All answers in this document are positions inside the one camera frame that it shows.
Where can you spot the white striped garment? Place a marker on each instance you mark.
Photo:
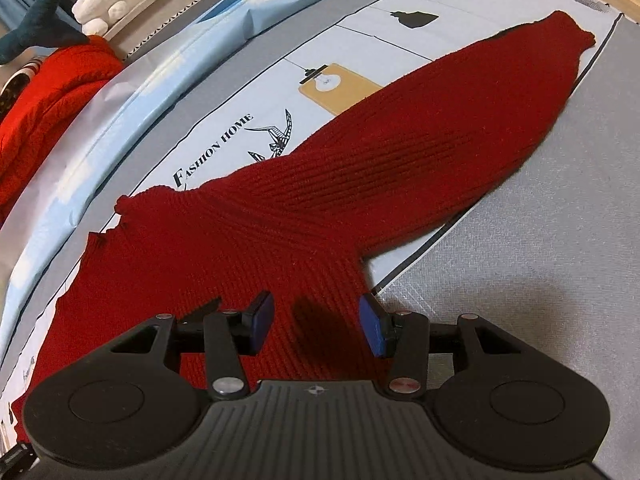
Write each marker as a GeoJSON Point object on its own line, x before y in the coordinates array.
{"type": "Point", "coordinates": [25, 74]}

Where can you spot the dark red knit sweater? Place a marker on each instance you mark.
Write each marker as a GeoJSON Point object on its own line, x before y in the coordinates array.
{"type": "Point", "coordinates": [310, 195]}

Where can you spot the printed bed sheet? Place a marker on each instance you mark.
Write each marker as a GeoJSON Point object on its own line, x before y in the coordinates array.
{"type": "Point", "coordinates": [525, 220]}

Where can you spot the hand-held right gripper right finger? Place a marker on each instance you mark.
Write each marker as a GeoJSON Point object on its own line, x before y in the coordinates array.
{"type": "Point", "coordinates": [372, 324]}

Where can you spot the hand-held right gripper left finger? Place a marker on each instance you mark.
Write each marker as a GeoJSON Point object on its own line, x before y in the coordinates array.
{"type": "Point", "coordinates": [263, 321]}

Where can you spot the white plush toy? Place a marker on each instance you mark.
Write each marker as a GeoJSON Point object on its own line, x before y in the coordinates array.
{"type": "Point", "coordinates": [97, 5]}

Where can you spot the bright red knit garment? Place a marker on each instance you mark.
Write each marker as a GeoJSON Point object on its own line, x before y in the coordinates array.
{"type": "Point", "coordinates": [47, 110]}

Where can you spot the teal shark plush toy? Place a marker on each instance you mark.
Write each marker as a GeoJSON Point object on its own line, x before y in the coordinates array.
{"type": "Point", "coordinates": [37, 25]}

